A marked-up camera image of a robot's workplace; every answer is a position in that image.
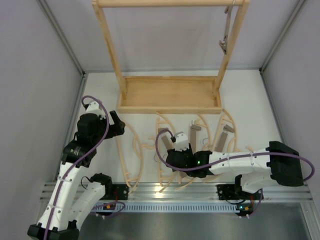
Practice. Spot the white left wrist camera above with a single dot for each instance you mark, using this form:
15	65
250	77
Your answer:
94	108

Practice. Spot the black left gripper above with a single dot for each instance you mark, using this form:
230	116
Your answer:
117	128

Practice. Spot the aluminium mounting rail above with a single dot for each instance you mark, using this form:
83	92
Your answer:
207	192

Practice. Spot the taupe clip hanger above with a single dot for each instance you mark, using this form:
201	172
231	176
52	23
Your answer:
194	128
159	154
220	138

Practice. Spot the white slotted cable duct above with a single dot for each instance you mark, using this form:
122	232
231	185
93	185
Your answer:
179	207

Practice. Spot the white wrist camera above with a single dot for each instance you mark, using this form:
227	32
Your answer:
181	142
94	108

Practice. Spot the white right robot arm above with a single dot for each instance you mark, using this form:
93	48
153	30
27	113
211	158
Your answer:
275	165

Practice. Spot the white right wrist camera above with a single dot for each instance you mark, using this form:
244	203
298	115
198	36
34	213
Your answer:
181	142

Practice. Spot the beige plastic hanger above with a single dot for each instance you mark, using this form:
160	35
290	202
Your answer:
232	140
136	151
165	175
183	179

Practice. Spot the wooden hanger rack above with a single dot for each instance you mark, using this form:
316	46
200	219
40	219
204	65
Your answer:
170	94

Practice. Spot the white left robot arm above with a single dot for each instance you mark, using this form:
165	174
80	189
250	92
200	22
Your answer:
75	194

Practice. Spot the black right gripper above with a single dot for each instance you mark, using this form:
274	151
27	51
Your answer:
189	151

